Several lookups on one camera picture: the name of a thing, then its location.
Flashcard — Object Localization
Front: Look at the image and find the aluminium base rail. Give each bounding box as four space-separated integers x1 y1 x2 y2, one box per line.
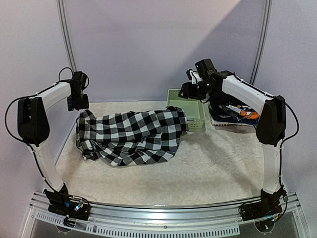
21 192 311 238

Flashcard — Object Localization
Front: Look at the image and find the pale green plastic laundry basket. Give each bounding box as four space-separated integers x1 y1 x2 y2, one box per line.
167 89 206 132

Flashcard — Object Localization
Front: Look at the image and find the dark folded clothes stack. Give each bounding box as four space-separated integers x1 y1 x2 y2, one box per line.
208 102 260 126

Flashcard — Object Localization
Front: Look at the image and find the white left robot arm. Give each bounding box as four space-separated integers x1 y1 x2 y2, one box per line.
17 79 89 192

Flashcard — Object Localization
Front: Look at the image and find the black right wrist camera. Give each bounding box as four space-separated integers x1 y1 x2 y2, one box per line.
186 59 217 84

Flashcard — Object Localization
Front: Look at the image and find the right corner wall post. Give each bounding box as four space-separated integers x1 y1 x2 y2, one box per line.
250 0 272 85

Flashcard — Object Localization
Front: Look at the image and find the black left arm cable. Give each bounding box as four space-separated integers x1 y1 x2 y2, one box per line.
4 67 75 184

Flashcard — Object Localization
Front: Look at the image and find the black t-shirt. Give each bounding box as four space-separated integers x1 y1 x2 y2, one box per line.
209 92 245 106

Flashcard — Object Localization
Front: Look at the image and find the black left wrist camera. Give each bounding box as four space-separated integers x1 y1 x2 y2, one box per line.
72 71 90 89

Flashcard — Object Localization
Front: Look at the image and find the black white patterned garment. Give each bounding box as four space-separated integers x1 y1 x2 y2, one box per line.
76 106 189 167

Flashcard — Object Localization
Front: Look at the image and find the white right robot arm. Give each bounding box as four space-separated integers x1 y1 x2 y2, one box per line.
178 69 286 196

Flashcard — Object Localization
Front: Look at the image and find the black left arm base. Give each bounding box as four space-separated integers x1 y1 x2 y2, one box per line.
44 184 91 221

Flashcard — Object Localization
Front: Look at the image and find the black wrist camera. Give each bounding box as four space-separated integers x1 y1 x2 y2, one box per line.
72 71 90 89
186 59 217 84

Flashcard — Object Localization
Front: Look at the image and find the corner wall post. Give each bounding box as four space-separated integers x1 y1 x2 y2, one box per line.
250 0 272 85
56 0 77 71

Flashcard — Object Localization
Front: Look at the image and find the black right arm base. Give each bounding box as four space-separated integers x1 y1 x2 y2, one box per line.
238 187 288 222

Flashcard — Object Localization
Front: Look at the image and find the left corner wall post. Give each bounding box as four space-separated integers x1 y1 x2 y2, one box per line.
56 0 77 71

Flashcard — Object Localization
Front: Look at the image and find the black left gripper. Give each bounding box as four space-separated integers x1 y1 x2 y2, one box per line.
67 90 90 111

